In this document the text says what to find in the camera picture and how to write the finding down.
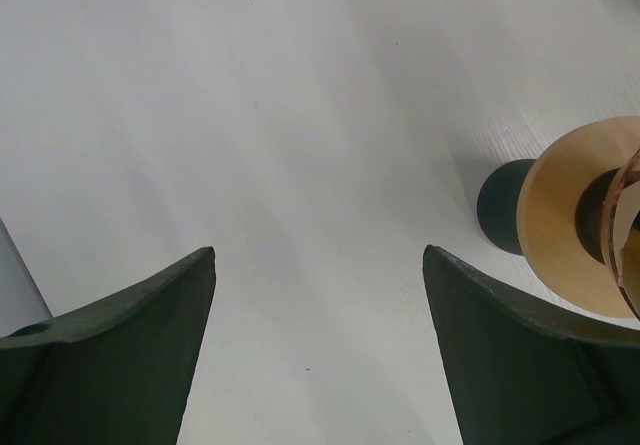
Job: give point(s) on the wooden dripper ring holder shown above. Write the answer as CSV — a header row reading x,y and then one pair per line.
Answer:
x,y
547,206

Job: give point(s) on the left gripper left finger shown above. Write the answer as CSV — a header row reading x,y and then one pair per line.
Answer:
x,y
116,371

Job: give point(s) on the red-rimmed glass carafe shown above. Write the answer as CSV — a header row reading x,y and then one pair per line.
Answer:
x,y
496,206

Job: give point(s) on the brown paper coffee filter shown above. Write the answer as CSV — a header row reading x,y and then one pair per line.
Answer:
x,y
626,246

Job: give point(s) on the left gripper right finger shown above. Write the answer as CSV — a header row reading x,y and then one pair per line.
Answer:
x,y
521,370

